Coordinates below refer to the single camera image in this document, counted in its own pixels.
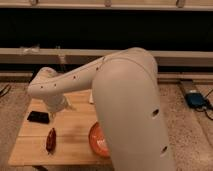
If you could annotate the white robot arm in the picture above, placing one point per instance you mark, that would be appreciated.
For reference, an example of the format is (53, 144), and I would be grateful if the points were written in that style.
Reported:
(126, 99)

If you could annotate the orange ceramic bowl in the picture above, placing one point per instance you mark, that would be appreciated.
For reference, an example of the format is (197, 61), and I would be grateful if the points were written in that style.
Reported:
(97, 141)

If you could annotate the black smartphone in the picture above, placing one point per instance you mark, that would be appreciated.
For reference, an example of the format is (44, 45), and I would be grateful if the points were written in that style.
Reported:
(39, 117)

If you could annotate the blue device on floor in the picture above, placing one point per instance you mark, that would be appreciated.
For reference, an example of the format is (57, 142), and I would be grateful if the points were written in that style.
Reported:
(195, 100)

